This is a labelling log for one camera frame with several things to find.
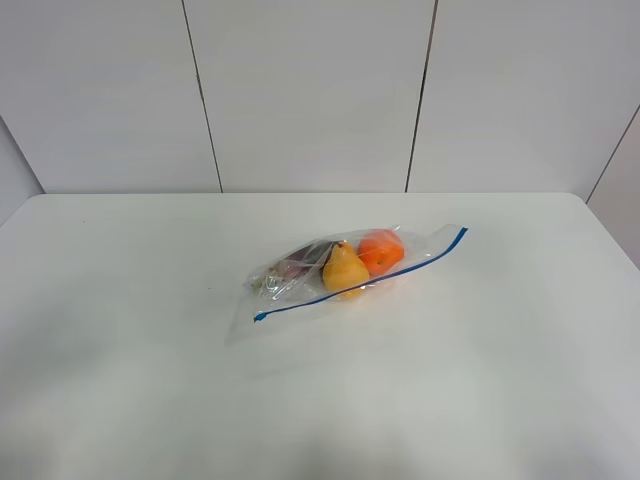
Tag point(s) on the clear zip bag blue seal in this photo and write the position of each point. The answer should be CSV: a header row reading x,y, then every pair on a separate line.
x,y
272,301

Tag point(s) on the purple eggplant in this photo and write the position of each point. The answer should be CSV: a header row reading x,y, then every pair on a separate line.
x,y
311,255

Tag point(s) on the yellow pear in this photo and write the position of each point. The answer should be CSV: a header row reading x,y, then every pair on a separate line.
x,y
344,272

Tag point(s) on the orange fruit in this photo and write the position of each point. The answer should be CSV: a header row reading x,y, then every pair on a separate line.
x,y
380,250

